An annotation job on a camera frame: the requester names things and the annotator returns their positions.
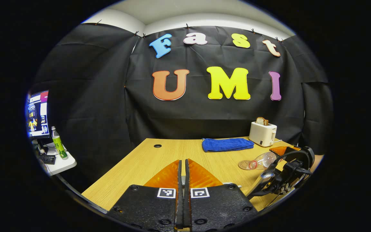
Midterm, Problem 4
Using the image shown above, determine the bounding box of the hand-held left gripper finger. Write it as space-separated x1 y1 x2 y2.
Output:
184 158 259 232
106 159 182 232

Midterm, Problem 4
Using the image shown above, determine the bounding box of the clear water bottle red label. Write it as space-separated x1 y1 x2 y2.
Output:
248 151 278 170

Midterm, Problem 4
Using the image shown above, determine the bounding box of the green drink bottle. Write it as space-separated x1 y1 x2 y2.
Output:
51 126 69 160

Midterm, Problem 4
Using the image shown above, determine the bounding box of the white toaster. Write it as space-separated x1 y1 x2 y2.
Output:
249 122 277 147

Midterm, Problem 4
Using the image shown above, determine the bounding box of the blue towel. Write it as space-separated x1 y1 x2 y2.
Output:
202 138 255 153

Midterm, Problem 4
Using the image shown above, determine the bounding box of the white side table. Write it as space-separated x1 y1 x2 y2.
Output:
38 142 77 176

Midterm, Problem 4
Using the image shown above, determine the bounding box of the black backdrop cloth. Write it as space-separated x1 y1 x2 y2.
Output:
33 23 333 190

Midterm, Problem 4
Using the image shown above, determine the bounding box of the black keyboard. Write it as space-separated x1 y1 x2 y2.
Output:
39 154 57 165

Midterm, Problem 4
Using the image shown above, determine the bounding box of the computer monitor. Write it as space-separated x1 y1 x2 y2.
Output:
25 90 49 139

